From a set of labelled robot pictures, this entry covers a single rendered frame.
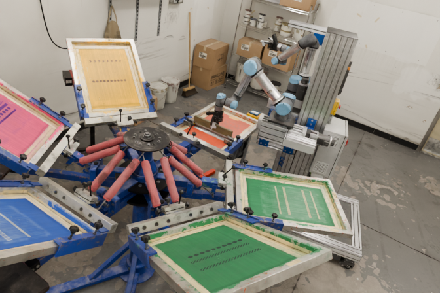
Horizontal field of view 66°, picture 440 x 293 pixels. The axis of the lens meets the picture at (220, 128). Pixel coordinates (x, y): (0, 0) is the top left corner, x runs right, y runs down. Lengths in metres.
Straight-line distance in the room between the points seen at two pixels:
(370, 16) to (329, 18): 0.64
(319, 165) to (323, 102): 0.61
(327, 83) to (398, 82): 3.30
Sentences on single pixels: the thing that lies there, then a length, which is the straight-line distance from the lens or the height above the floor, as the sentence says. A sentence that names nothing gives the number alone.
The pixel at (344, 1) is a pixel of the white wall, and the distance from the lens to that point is 6.14.
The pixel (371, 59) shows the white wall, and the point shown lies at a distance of 6.17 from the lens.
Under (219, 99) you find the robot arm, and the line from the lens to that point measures 2.94.
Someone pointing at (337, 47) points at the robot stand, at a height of 1.93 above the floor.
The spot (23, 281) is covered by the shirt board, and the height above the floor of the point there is 0.95.
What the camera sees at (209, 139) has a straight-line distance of 3.03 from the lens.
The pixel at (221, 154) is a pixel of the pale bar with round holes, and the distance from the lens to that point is 2.72.
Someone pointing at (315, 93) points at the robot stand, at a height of 1.51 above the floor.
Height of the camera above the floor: 2.54
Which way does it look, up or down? 29 degrees down
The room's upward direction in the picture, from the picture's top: 11 degrees clockwise
